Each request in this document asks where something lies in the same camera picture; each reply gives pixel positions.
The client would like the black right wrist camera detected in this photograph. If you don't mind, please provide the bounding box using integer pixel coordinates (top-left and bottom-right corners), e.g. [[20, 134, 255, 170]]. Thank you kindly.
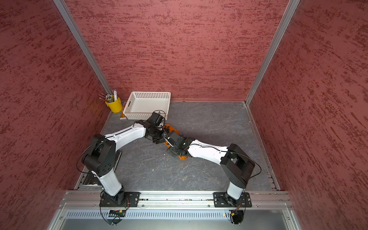
[[162, 131, 173, 147]]

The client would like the right aluminium corner post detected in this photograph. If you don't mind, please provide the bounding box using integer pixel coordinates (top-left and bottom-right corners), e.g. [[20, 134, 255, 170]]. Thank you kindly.
[[245, 0, 300, 107]]

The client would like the orange black patterned pillowcase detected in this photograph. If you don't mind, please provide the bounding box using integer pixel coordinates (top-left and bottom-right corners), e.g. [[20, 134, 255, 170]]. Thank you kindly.
[[165, 125, 187, 161]]

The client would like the orange white card box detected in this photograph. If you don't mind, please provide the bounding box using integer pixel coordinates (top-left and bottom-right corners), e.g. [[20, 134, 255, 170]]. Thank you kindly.
[[120, 112, 127, 120]]

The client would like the left aluminium corner post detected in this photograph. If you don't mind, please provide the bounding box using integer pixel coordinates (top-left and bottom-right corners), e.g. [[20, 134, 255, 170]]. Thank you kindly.
[[53, 0, 113, 94]]

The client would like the white perforated plastic basket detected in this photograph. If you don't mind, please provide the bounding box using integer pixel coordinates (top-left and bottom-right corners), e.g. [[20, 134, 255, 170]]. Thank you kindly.
[[123, 92, 171, 120]]

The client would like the aluminium corner post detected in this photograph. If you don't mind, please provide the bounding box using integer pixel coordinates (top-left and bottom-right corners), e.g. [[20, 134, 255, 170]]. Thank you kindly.
[[53, 0, 113, 94], [245, 0, 300, 107]]

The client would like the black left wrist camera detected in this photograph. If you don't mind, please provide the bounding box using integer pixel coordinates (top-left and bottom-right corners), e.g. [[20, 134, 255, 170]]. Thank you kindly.
[[147, 110, 166, 127]]

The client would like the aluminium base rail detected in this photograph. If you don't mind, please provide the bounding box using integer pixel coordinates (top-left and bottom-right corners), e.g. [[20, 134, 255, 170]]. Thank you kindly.
[[58, 190, 294, 210]]

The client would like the yellow metal pencil bucket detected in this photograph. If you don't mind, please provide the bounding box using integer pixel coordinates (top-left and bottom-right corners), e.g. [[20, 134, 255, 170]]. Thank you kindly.
[[105, 98, 123, 113]]

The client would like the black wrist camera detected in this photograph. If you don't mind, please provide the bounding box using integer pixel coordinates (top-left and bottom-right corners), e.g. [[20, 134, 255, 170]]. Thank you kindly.
[[147, 110, 166, 127], [162, 131, 173, 147]]

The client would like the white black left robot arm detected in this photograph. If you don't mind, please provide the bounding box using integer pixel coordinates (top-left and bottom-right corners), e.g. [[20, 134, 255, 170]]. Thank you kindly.
[[81, 120, 167, 207]]

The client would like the black hardcover book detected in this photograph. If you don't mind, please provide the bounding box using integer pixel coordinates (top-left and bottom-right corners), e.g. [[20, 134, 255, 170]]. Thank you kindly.
[[82, 150, 122, 186]]

